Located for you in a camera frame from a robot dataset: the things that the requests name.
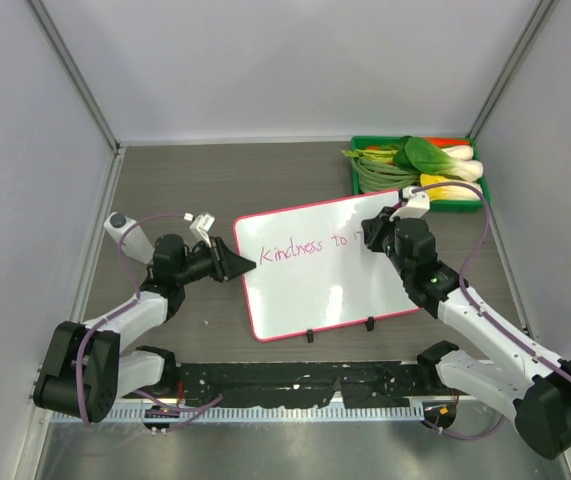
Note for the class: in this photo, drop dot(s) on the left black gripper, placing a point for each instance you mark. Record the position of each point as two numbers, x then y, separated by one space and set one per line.
226 264

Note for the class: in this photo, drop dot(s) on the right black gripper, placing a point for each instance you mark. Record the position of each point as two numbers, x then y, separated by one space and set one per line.
375 228

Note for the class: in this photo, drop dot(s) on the pink framed whiteboard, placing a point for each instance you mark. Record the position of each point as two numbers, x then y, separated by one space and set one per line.
313 271

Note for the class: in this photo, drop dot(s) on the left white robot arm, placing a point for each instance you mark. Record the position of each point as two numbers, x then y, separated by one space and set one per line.
85 370

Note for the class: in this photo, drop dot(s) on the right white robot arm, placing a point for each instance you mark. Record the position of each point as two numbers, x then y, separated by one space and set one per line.
528 384

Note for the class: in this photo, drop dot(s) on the right black whiteboard stand foot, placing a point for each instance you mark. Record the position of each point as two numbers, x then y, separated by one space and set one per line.
370 324

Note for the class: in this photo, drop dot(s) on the green long beans bundle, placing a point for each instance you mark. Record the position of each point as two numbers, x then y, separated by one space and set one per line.
374 176

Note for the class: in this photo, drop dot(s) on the yellow bok choy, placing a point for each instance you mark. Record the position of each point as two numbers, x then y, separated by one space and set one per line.
449 189

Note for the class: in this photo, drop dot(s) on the green bok choy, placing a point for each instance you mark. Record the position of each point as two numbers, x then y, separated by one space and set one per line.
418 155

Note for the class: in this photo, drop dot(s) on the green plastic tray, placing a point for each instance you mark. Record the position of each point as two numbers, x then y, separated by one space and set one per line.
382 149

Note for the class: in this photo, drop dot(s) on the orange carrot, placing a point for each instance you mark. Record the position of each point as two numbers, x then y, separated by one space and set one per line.
446 142

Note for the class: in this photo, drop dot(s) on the white bok choy back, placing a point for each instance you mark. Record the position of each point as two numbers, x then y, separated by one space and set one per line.
460 152

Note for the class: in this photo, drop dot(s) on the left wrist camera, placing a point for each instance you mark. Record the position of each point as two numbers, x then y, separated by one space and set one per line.
200 226

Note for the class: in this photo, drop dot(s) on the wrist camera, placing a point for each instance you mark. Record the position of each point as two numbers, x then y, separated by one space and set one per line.
200 226
415 203

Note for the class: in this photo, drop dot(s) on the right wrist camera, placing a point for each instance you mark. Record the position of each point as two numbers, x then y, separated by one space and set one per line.
415 203

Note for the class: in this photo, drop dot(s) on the white slotted cable duct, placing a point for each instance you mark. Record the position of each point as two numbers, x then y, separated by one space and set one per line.
145 412

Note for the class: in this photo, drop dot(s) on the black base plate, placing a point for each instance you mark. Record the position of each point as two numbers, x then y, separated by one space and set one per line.
373 384

